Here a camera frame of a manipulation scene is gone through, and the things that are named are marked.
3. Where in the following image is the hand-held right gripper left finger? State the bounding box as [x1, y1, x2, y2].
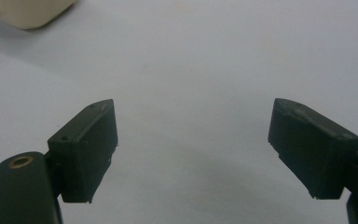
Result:
[47, 98, 119, 204]

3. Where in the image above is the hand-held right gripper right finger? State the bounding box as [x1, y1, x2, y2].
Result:
[268, 97, 358, 200]

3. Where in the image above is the cream plastic container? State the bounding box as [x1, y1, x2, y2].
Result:
[0, 0, 77, 31]

